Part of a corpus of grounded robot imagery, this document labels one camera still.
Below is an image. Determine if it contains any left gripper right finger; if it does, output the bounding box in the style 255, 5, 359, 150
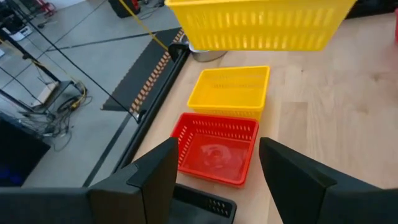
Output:
259, 137, 398, 224

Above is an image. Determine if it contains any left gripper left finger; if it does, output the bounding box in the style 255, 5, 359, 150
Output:
0, 137, 180, 224

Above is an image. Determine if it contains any black slotted plastic basket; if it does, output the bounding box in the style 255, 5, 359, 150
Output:
166, 183, 238, 224

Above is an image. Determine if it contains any yellow slotted plastic basket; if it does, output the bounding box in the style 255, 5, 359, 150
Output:
187, 65, 271, 121
164, 0, 358, 52

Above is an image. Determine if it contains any black equipment case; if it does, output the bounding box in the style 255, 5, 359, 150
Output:
0, 118, 52, 187

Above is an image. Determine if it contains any black hazard striped mat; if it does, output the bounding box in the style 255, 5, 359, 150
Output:
101, 27, 187, 113

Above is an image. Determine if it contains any beige power adapter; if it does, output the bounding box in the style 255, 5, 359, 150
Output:
30, 81, 60, 108

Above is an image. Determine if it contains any table lamp white shade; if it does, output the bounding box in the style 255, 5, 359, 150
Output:
188, 43, 228, 63

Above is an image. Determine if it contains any black metal equipment stand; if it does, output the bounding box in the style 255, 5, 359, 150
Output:
0, 27, 86, 118

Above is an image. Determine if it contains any black box red trim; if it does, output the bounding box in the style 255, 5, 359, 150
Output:
108, 0, 141, 18

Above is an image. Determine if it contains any white box device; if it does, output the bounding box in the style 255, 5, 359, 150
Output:
9, 26, 34, 41

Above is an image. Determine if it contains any red metal stand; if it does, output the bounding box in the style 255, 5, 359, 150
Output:
35, 0, 57, 16

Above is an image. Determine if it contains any long black cable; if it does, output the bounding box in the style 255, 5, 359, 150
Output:
7, 0, 144, 124

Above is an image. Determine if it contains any long yellow cable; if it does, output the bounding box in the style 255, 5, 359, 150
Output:
118, 0, 170, 52

